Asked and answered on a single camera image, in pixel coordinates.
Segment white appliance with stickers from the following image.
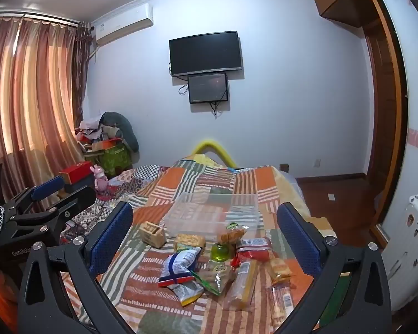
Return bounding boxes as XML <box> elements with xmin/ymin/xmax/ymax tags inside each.
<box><xmin>381</xmin><ymin>192</ymin><xmax>418</xmax><ymax>312</ymax></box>

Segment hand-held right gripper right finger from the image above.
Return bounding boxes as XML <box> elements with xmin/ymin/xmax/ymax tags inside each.
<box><xmin>277</xmin><ymin>202</ymin><xmax>392</xmax><ymax>334</ymax></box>

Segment black wall television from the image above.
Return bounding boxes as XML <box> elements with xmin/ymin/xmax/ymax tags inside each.
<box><xmin>169</xmin><ymin>31</ymin><xmax>244</xmax><ymax>77</ymax></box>

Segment pile of clothes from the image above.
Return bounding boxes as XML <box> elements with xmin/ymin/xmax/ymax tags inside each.
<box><xmin>76</xmin><ymin>113</ymin><xmax>105</xmax><ymax>144</ymax></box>

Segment green jelly cup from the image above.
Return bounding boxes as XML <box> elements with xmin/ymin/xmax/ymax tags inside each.
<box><xmin>211</xmin><ymin>243</ymin><xmax>230</xmax><ymax>262</ymax></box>

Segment wood-print snack box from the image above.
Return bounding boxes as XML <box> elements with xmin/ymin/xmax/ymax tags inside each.
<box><xmin>138</xmin><ymin>221</ymin><xmax>167</xmax><ymax>249</ymax></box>

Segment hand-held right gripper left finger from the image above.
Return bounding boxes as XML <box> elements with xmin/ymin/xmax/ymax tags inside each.
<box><xmin>18</xmin><ymin>201</ymin><xmax>135</xmax><ymax>334</ymax></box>

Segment orange cloth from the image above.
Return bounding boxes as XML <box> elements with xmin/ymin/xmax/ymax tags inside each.
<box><xmin>0</xmin><ymin>271</ymin><xmax>21</xmax><ymax>334</ymax></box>

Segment white yellow fries snack bag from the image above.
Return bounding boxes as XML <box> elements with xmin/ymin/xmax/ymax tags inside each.
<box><xmin>167</xmin><ymin>280</ymin><xmax>205</xmax><ymax>307</ymax></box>

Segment pink striped curtain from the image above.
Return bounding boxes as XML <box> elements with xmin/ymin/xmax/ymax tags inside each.
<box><xmin>0</xmin><ymin>13</ymin><xmax>88</xmax><ymax>216</ymax></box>

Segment clear plastic container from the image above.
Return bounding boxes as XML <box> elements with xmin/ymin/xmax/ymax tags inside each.
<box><xmin>164</xmin><ymin>191</ymin><xmax>259</xmax><ymax>242</ymax></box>

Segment bread packet with green clip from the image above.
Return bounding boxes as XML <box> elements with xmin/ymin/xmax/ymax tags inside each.
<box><xmin>218</xmin><ymin>222</ymin><xmax>249</xmax><ymax>246</ymax></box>

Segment white air conditioner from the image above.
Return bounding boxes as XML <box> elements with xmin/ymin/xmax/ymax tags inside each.
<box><xmin>91</xmin><ymin>3</ymin><xmax>154</xmax><ymax>46</ymax></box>

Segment green snack packet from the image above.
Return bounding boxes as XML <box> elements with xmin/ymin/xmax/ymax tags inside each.
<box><xmin>195</xmin><ymin>261</ymin><xmax>235</xmax><ymax>296</ymax></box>

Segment red box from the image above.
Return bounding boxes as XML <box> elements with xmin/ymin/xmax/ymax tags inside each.
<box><xmin>59</xmin><ymin>162</ymin><xmax>94</xmax><ymax>184</ymax></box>

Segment pink plush toy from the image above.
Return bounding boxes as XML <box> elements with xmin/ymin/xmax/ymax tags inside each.
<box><xmin>91</xmin><ymin>164</ymin><xmax>109</xmax><ymax>192</ymax></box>

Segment sausage stick packet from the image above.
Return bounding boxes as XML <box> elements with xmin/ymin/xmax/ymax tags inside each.
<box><xmin>270</xmin><ymin>283</ymin><xmax>296</xmax><ymax>328</ymax></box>

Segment floral checkered quilt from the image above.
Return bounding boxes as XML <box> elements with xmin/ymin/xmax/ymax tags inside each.
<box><xmin>61</xmin><ymin>165</ymin><xmax>169</xmax><ymax>247</ymax></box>

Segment small black wall monitor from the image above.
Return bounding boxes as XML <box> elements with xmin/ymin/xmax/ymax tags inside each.
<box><xmin>187</xmin><ymin>72</ymin><xmax>229</xmax><ymax>104</ymax></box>

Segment yellow cracker packet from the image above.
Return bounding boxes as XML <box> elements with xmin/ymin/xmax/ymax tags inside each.
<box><xmin>174</xmin><ymin>233</ymin><xmax>207</xmax><ymax>252</ymax></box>

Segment yellow blanket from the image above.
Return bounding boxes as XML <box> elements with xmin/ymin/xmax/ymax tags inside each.
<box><xmin>272</xmin><ymin>167</ymin><xmax>335</xmax><ymax>239</ymax></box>

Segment yellow curved headboard cushion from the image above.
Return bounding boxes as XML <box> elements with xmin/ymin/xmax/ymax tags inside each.
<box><xmin>191</xmin><ymin>139</ymin><xmax>237</xmax><ymax>168</ymax></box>

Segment black box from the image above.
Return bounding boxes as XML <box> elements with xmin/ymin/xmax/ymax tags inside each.
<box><xmin>64</xmin><ymin>176</ymin><xmax>95</xmax><ymax>193</ymax></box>

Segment blue white chip bag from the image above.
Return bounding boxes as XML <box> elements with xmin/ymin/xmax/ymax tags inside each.
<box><xmin>158</xmin><ymin>246</ymin><xmax>202</xmax><ymax>288</ymax></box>

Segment striped patchwork blanket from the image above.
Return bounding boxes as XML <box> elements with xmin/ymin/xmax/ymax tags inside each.
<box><xmin>61</xmin><ymin>160</ymin><xmax>335</xmax><ymax>334</ymax></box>

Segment clear rice cracker packet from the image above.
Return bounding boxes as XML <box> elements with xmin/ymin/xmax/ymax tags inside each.
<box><xmin>266</xmin><ymin>257</ymin><xmax>293</xmax><ymax>283</ymax></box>

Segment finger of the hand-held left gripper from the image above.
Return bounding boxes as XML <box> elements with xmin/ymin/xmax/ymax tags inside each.
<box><xmin>10</xmin><ymin>185</ymin><xmax>97</xmax><ymax>231</ymax></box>
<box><xmin>2</xmin><ymin>176</ymin><xmax>65</xmax><ymax>216</ymax></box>

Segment long yellow biscuit packet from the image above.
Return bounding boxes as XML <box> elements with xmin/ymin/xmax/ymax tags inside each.
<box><xmin>226</xmin><ymin>259</ymin><xmax>258</xmax><ymax>311</ymax></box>

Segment wooden door frame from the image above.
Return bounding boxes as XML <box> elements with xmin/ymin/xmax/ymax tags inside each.
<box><xmin>362</xmin><ymin>0</ymin><xmax>410</xmax><ymax>247</ymax></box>

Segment green patterned bag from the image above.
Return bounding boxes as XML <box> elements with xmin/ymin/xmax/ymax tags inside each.
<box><xmin>85</xmin><ymin>143</ymin><xmax>133</xmax><ymax>178</ymax></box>

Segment dark patterned side curtain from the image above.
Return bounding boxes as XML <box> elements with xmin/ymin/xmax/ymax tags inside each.
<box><xmin>73</xmin><ymin>23</ymin><xmax>95</xmax><ymax>127</ymax></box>

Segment red snack bag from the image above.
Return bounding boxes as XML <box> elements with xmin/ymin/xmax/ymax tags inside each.
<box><xmin>232</xmin><ymin>237</ymin><xmax>273</xmax><ymax>267</ymax></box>

